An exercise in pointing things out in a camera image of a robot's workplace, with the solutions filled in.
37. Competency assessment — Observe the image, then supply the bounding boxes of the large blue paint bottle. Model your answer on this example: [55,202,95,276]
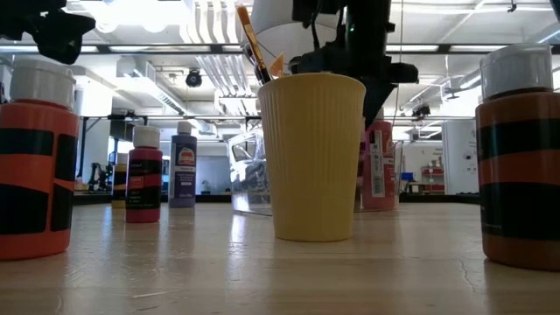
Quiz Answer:
[168,121,198,208]

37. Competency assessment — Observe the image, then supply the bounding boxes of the black ceiling dome camera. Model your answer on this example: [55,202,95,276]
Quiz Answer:
[185,67,204,88]

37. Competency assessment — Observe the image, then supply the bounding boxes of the small orange-brown paint bottle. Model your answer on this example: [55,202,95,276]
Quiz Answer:
[474,42,560,272]

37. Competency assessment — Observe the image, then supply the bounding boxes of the small red paint bottle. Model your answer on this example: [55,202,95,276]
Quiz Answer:
[0,59,81,263]

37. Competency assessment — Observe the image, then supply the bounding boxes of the black aluminium table frame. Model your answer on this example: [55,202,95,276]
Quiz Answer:
[72,192,480,206]

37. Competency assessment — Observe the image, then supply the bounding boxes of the large pink paint bottle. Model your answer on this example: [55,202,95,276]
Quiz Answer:
[360,107,398,213]

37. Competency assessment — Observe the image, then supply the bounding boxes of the yellow ribbed cup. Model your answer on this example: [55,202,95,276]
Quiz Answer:
[256,72,368,243]

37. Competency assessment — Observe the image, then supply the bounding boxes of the paintbrushes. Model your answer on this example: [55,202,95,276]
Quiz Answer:
[235,4,273,85]

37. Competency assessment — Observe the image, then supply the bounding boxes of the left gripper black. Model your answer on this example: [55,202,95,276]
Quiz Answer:
[0,0,97,66]

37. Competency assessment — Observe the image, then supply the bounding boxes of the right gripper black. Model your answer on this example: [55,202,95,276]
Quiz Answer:
[288,41,420,130]

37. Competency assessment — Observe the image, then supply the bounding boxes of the clear plastic tray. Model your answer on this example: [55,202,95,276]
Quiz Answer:
[227,129,404,216]

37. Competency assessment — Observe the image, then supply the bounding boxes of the small magenta paint bottle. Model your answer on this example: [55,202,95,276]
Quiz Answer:
[125,125,164,224]

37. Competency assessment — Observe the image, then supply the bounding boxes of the white building column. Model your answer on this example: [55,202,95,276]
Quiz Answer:
[441,118,480,196]

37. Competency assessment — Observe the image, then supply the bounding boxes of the small yellow black-label paint bottle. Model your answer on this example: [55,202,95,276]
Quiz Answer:
[111,151,129,209]

